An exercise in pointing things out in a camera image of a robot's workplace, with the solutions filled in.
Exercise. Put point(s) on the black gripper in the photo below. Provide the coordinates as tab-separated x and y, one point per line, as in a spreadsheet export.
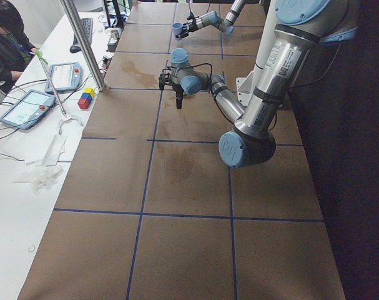
191	25
178	90

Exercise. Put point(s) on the light blue plastic cup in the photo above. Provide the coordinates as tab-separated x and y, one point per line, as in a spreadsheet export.
177	28

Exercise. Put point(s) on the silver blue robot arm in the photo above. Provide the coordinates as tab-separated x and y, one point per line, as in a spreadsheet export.
291	30
224	25

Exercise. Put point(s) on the red blue yellow cube blocks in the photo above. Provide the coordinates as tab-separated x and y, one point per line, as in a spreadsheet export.
86	98

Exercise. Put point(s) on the black computer keyboard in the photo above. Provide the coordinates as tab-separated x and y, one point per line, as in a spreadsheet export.
87	25

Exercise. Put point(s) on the black computer mouse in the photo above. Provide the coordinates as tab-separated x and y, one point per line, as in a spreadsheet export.
74	49

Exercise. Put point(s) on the far teach pendant tablet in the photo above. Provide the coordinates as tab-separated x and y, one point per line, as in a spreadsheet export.
66	76

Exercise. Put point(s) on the teach pendant tablet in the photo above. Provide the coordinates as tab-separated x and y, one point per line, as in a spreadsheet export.
29	110
66	76

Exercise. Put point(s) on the long thin metal rod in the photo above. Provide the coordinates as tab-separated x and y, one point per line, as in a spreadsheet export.
65	115

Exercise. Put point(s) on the near teach pendant tablet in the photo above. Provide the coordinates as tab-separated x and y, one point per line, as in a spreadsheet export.
29	110

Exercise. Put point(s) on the crumpled white paper tissues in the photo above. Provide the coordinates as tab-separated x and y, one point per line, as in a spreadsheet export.
43	172

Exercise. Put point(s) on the seated person in black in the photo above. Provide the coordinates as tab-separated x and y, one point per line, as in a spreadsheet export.
16	51

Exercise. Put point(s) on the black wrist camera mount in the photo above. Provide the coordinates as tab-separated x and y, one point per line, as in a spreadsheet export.
164	80

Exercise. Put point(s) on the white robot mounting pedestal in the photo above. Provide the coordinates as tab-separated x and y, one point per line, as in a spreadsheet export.
246	85

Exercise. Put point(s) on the silver aluminium frame post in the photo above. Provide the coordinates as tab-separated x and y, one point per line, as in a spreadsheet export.
74	19

